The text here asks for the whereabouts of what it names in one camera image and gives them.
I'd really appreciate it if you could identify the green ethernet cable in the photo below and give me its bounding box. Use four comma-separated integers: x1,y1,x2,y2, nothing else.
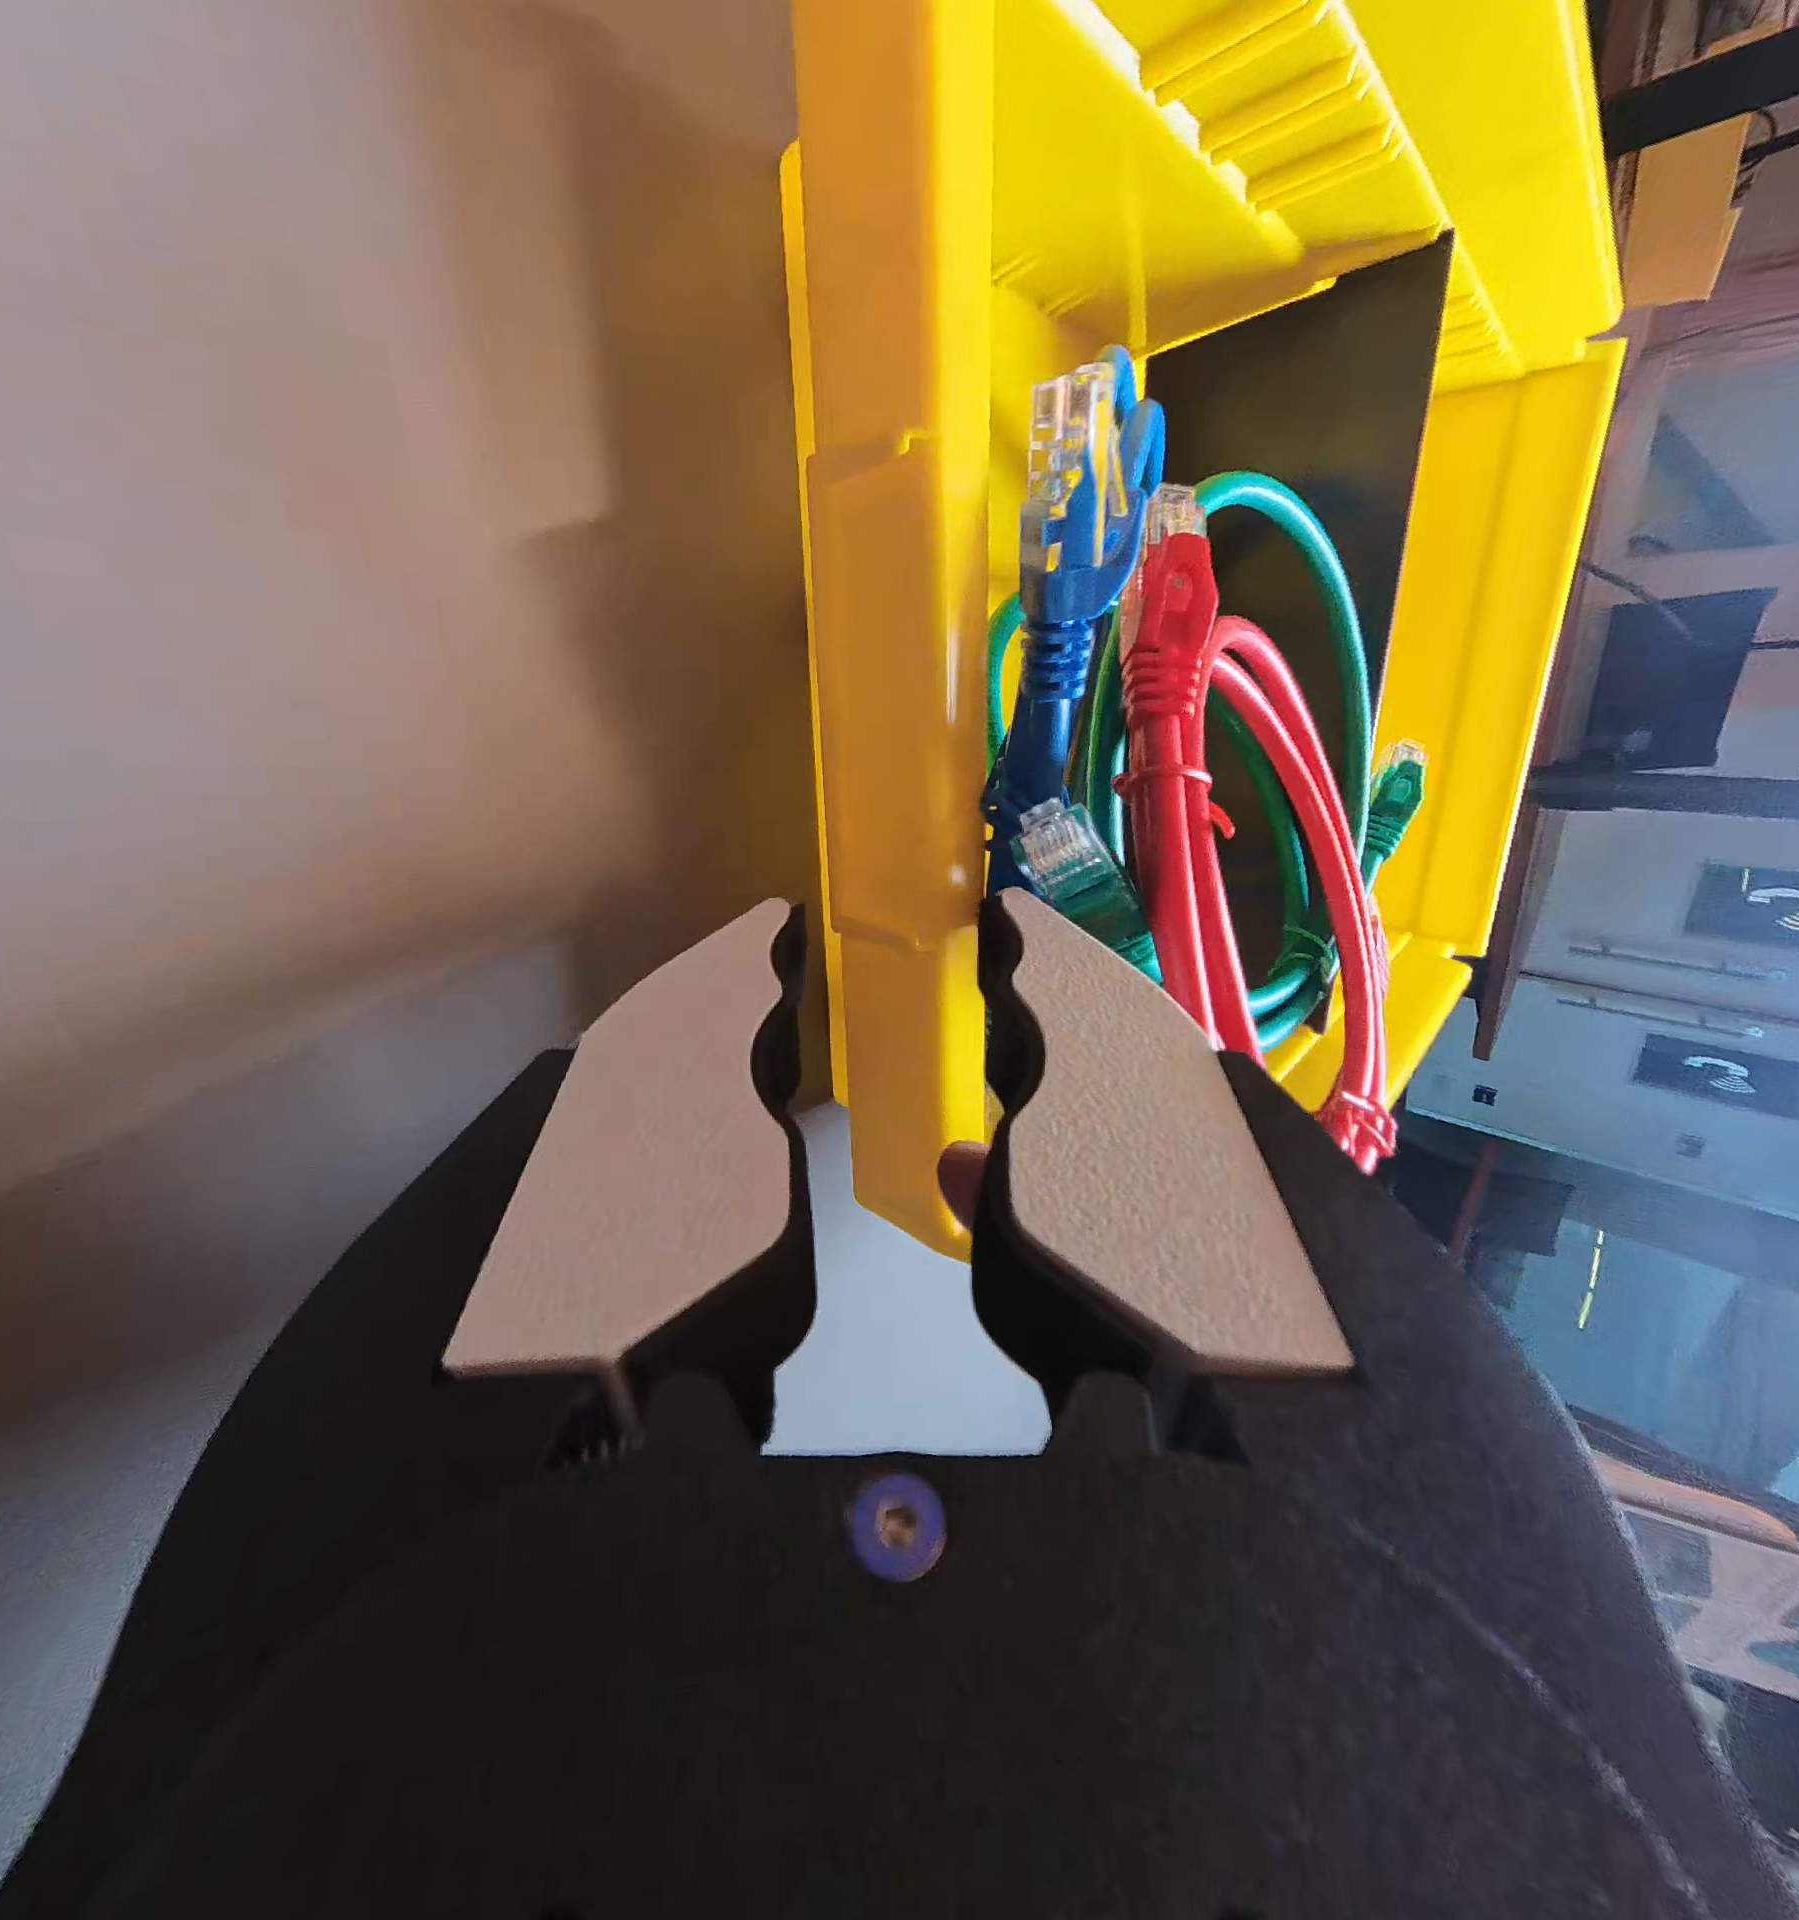
990,467,1430,1036

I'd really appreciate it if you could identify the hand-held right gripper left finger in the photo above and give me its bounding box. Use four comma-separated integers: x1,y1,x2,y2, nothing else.
439,898,820,1382

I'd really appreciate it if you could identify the yellow plastic bin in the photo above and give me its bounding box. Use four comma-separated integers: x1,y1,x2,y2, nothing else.
777,0,1631,1266

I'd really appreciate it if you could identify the black square box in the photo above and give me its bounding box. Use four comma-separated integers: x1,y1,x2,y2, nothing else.
1582,588,1779,771

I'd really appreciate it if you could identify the red ethernet cable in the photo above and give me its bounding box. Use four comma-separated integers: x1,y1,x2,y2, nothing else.
1114,486,1399,1172

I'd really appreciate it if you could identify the black divider sheet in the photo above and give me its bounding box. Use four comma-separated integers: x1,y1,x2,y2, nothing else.
1138,228,1457,1036

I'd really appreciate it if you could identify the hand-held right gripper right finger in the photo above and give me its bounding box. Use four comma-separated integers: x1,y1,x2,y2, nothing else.
974,886,1358,1379

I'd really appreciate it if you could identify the blue ethernet cable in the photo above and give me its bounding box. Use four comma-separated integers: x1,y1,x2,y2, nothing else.
980,347,1172,901

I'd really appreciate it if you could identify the small yellow box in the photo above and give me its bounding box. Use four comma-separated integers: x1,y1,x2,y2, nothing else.
1618,111,1755,309

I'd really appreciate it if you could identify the black phone icon sign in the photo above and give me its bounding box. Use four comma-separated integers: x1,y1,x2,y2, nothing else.
1688,858,1799,980
1636,1032,1799,1130

